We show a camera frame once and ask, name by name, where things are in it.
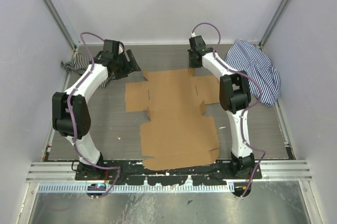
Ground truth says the blue white striped cloth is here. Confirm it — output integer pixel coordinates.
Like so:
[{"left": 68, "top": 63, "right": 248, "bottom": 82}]
[{"left": 225, "top": 40, "right": 281, "bottom": 107}]

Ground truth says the right aluminium frame post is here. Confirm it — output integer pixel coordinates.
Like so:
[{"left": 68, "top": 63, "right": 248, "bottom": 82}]
[{"left": 258, "top": 0, "right": 291, "bottom": 49}]

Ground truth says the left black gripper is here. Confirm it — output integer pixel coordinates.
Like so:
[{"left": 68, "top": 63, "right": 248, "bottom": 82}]
[{"left": 114, "top": 49, "right": 141, "bottom": 80}]

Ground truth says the aluminium front rail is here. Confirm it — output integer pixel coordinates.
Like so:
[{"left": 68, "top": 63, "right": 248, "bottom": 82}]
[{"left": 25, "top": 159, "right": 313, "bottom": 182}]

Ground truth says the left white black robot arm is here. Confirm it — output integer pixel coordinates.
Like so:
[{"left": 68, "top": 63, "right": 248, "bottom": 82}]
[{"left": 52, "top": 39, "right": 141, "bottom": 180}]

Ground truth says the aluminium frame post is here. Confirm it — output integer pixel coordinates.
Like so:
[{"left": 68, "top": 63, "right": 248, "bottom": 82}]
[
  {"left": 258, "top": 0, "right": 291, "bottom": 49},
  {"left": 42, "top": 0, "right": 78, "bottom": 50}
]

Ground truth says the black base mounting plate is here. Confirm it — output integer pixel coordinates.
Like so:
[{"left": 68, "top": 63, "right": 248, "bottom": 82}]
[{"left": 75, "top": 159, "right": 264, "bottom": 186}]

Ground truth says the left aluminium frame post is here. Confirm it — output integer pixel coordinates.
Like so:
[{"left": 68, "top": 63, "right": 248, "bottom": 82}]
[{"left": 42, "top": 0, "right": 78, "bottom": 50}]

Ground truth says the slotted grey cable duct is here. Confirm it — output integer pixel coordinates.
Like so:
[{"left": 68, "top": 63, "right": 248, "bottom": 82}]
[{"left": 37, "top": 182, "right": 234, "bottom": 193}]

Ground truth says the brown cardboard box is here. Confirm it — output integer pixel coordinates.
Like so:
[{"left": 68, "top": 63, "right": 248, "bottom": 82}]
[{"left": 125, "top": 69, "right": 220, "bottom": 171}]

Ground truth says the black white striped cloth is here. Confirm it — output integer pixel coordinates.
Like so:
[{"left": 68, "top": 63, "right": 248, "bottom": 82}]
[{"left": 60, "top": 53, "right": 115, "bottom": 88}]

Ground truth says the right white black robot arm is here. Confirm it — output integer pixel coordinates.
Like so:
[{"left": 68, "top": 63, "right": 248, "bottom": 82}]
[{"left": 188, "top": 34, "right": 255, "bottom": 179}]

